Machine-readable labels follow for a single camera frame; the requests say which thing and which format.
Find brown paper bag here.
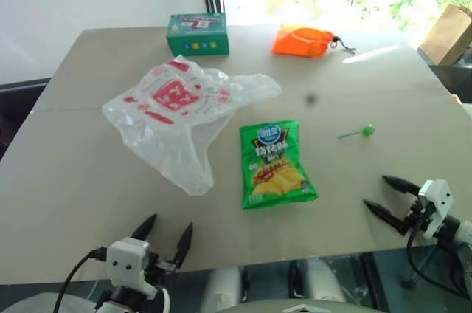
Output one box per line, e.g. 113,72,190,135
420,3,472,67

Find orange drawstring pouch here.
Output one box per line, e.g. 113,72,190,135
271,24,356,59

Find green potato chip bag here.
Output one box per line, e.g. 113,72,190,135
239,119,319,211

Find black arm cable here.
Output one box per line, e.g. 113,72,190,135
51,248,108,313
406,213,472,299

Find green cardboard box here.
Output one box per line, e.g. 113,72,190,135
165,12,230,57

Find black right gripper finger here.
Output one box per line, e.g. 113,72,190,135
363,199,405,235
382,175,422,196

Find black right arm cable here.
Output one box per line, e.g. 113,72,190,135
406,213,472,299

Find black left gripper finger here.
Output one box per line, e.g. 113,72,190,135
173,221,194,266
131,213,159,241

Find silver robot legs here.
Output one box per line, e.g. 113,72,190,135
201,258,347,309

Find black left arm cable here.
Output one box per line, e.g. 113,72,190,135
51,248,108,313

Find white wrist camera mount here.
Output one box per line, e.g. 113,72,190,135
417,179,454,241
106,237,157,298

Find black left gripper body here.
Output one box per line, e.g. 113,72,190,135
142,248,182,287

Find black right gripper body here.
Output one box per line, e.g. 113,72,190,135
398,194,436,237

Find green lollipop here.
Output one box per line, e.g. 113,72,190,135
338,124,375,140

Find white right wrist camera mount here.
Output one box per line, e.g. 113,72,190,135
417,179,454,241

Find clear red-printed plastic bag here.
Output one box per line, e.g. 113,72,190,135
102,54,283,196

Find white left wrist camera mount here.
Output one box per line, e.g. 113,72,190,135
106,237,157,298

